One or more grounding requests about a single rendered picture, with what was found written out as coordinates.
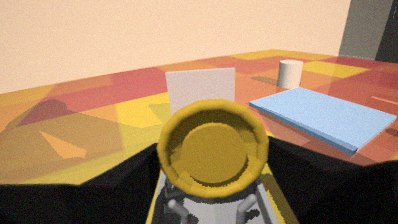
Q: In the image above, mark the light blue flat mat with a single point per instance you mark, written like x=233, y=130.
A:
x=341, y=124

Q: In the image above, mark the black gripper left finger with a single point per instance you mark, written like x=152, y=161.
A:
x=121, y=195

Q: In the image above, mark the grey cylinder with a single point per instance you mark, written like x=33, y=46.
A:
x=289, y=74

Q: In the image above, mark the yellow round plate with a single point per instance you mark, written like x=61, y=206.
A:
x=213, y=148

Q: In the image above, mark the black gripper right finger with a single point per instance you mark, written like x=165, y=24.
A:
x=324, y=190

